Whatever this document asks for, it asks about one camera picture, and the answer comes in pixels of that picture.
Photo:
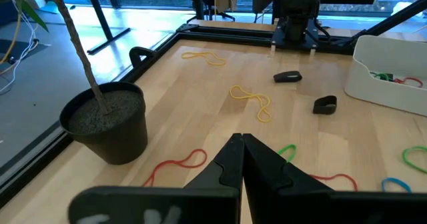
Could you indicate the green rubber band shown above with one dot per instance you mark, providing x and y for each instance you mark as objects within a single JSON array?
[
  {"x": 404, "y": 157},
  {"x": 290, "y": 146},
  {"x": 378, "y": 74}
]

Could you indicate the potted green plant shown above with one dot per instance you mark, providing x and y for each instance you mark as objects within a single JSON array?
[{"x": 106, "y": 140}]

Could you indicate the blue rubber band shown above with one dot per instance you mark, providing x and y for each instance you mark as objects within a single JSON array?
[{"x": 397, "y": 179}]

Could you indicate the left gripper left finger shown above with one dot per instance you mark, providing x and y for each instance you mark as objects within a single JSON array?
[{"x": 200, "y": 204}]

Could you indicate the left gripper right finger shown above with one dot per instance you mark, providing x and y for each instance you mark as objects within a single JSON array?
[{"x": 300, "y": 207}]

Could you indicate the dark grey square block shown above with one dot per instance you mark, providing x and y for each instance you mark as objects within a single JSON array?
[{"x": 388, "y": 77}]

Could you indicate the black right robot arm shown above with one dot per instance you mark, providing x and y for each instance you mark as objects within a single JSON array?
[{"x": 297, "y": 17}]

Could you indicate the black tripod stand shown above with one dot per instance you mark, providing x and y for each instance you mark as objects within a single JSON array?
[{"x": 200, "y": 0}]

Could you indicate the yellow rubber band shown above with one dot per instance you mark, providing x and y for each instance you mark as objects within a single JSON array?
[
  {"x": 250, "y": 96},
  {"x": 183, "y": 55}
]

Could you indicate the black floor stand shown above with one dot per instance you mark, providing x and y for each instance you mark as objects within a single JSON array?
[{"x": 100, "y": 20}]

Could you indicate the black aluminium table frame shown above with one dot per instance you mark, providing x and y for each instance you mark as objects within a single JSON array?
[{"x": 233, "y": 37}]

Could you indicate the red rubber band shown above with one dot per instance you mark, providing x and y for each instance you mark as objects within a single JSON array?
[
  {"x": 337, "y": 175},
  {"x": 413, "y": 79},
  {"x": 177, "y": 164}
]

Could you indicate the white plastic bin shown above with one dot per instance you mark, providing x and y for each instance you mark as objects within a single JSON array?
[{"x": 383, "y": 54}]

